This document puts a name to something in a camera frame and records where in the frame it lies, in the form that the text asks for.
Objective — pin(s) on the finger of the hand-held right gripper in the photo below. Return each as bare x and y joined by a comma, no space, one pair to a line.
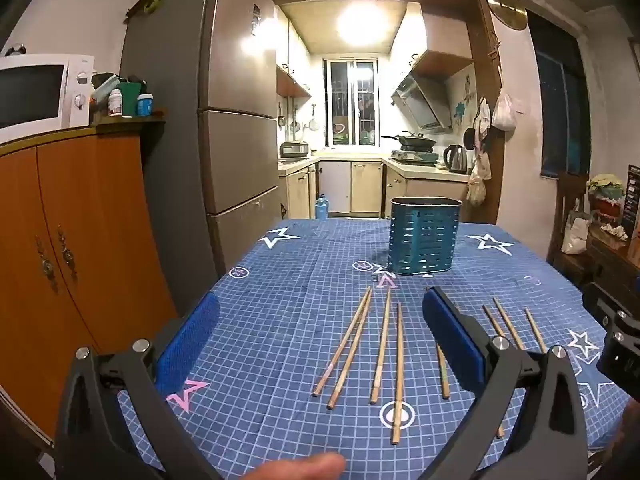
600,300

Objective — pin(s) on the black wok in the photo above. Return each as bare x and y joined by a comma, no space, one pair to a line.
412,140

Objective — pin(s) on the teal perforated utensil holder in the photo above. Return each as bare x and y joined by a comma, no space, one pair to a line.
425,235

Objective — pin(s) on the white hanging plastic bag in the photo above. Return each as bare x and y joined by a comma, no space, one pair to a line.
504,112

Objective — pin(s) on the wooden chair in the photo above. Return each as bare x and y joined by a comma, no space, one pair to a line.
562,195

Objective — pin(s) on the steel electric kettle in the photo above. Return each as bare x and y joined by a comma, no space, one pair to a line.
457,159

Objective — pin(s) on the steel range hood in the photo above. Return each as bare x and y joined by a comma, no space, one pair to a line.
422,102

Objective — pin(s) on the hanging ladle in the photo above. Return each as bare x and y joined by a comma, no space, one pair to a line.
282,119

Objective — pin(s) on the dark wooden sideboard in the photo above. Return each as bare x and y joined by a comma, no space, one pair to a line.
612,260

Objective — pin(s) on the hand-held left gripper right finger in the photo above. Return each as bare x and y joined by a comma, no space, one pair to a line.
452,340

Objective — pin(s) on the orange wooden cabinet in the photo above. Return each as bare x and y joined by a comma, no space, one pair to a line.
75,210

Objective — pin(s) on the gold wall clock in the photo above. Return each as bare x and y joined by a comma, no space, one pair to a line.
507,7

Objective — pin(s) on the white microwave oven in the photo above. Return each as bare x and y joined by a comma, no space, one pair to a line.
30,95

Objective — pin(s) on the blue lidded jar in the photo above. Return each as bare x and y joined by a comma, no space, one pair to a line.
145,106

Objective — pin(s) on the grey refrigerator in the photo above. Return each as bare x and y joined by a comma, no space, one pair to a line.
235,85

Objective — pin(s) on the grey countertop appliance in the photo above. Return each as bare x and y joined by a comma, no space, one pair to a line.
295,149

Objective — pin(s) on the hanging cloth bags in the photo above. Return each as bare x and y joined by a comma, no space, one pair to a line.
482,117

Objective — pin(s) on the dark window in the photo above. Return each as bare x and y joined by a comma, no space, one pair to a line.
560,110

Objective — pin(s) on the beige lower kitchen cabinets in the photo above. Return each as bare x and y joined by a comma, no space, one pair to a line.
365,185

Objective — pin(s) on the blue grid star tablecloth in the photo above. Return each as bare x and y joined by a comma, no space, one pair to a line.
290,310

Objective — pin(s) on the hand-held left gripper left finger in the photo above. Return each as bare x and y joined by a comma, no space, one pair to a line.
187,340

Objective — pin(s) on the blue gas cylinder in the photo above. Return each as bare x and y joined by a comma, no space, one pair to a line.
321,207

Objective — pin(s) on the hanging mesh bag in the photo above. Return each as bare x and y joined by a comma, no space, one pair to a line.
478,182

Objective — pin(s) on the ceiling light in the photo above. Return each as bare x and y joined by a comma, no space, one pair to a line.
361,22

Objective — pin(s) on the teal box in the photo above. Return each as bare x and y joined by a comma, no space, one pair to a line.
105,86

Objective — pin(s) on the green container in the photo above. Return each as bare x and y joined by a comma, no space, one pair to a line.
131,99

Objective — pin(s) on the beige wall cabinet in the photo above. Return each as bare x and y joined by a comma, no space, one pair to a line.
292,70

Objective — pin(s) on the gas stove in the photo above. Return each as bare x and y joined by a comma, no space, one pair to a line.
415,156

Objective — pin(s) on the black standing sign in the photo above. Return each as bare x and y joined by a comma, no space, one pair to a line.
631,195

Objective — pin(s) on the person's left hand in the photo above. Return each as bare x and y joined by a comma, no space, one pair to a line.
305,467

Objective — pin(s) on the kitchen window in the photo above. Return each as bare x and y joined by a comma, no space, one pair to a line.
350,105

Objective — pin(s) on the white medicine bottle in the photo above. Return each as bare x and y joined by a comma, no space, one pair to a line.
115,104

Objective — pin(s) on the wooden chopstick with green band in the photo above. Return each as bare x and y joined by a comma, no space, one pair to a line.
442,370

